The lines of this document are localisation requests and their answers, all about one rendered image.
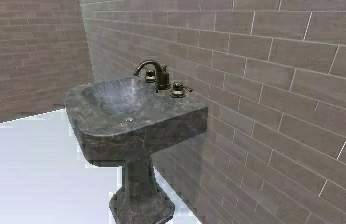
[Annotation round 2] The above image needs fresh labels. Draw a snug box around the dark bronze faucet knob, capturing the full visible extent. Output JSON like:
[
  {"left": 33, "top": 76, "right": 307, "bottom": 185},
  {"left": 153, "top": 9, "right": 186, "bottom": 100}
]
[
  {"left": 144, "top": 68, "right": 158, "bottom": 84},
  {"left": 169, "top": 81, "right": 194, "bottom": 99}
]

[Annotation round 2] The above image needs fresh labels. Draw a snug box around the dark bronze curved faucet spout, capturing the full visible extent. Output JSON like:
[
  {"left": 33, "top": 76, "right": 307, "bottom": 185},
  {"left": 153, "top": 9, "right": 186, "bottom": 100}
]
[{"left": 132, "top": 59, "right": 172, "bottom": 93}]

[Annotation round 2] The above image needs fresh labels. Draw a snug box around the dark grey marble pedestal sink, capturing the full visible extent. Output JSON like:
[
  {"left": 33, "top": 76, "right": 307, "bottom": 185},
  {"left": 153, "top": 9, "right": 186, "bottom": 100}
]
[{"left": 62, "top": 76, "right": 210, "bottom": 224}]

